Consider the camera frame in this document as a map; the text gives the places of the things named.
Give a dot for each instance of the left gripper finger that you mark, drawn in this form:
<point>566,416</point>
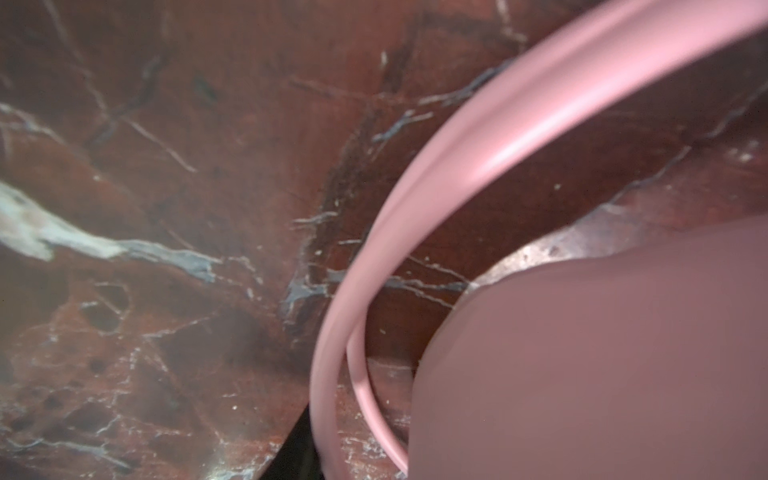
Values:
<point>297,458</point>

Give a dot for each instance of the pink headphones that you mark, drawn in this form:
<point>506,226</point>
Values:
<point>684,148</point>

